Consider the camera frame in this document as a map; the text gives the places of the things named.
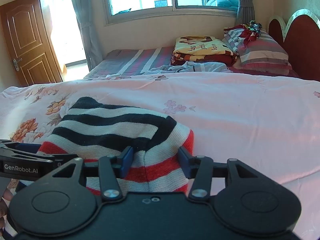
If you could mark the yellow red folded blanket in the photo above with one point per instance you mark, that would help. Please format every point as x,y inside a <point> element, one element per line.
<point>201,49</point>

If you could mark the red ribbon ornament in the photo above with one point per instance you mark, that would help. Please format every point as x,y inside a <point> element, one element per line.
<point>250,31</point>

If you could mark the person's left hand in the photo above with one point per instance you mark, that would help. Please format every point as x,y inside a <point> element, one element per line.
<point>7,197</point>

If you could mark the red white headboard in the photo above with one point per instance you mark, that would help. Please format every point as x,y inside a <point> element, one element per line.
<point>299,37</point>

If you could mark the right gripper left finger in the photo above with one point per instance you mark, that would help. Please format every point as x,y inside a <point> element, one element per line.
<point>112,168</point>

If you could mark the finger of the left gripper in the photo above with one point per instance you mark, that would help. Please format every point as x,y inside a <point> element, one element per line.
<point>21,150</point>
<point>60,159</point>

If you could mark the pink floral quilt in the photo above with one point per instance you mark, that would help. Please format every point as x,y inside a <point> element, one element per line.
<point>269,123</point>

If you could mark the grey right curtain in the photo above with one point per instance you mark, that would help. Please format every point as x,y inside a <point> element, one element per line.
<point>243,1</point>

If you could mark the brown wooden door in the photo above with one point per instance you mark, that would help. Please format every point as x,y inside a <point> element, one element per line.
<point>28,44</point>

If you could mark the striped grey purple bedsheet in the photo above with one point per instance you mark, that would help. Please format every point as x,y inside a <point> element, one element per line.
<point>131,62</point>

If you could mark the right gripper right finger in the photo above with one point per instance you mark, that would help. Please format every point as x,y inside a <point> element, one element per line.
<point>198,168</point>

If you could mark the grey left curtain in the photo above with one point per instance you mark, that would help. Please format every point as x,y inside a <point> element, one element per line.
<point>83,11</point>

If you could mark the grey curtain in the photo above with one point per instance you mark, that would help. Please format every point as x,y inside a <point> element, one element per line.
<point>83,11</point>
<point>243,1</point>

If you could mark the striped red grey pillow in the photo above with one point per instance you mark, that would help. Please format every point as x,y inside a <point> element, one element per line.
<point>263,55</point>

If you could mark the striped knit children's sweater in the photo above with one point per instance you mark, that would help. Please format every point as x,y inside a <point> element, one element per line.
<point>93,130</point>

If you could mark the light blue crumpled cloth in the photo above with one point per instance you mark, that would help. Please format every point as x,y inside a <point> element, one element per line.
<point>216,67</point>

